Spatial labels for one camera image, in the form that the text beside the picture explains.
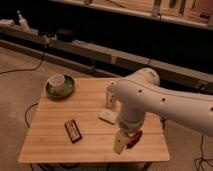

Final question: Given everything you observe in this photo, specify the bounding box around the wooden table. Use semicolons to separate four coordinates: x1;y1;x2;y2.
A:
18;78;170;163

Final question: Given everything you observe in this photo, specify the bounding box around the pale yellow end tool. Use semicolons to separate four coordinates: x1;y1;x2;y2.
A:
113;130;129;154

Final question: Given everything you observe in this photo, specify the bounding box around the red brown pocket tool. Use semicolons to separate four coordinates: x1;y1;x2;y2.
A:
127;130;143;149

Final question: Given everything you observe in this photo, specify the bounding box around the black floor cable left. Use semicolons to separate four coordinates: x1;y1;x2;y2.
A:
0;49;46;76

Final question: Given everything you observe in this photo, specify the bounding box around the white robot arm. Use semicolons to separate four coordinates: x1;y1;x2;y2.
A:
114;68;213;137

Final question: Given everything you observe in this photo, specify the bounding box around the dark round object on ledge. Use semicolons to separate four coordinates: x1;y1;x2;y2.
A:
56;29;76;42

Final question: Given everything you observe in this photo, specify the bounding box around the white sponge block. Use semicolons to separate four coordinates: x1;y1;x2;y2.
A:
99;109;117;124

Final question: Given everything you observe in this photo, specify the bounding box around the red black candy box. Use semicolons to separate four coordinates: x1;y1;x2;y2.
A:
65;120;82;143

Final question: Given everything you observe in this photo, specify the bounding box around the white spray bottle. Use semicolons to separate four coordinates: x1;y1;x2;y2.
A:
17;11;30;31

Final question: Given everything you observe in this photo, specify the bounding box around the white patterned bottle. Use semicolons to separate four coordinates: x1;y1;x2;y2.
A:
106;82;116;108

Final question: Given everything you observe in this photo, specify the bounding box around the green saucer plate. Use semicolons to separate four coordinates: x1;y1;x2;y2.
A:
45;74;75;98

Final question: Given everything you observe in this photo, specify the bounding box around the white cup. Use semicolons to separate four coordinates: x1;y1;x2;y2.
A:
48;74;65;93

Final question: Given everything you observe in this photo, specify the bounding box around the black cable right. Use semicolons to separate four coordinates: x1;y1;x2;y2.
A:
194;133;213;171

